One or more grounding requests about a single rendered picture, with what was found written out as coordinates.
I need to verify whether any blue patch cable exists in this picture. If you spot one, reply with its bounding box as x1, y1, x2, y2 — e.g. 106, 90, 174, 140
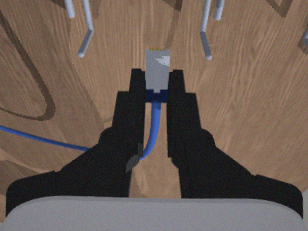
0, 103, 161, 160

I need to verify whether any white ethernet plug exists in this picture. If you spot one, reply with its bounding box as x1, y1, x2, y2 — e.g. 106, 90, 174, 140
145, 48, 170, 103

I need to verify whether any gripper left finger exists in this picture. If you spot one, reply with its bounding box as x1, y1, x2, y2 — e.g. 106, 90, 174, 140
6, 68, 145, 217

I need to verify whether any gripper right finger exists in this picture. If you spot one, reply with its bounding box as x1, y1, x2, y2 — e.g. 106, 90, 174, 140
166, 69, 303, 219

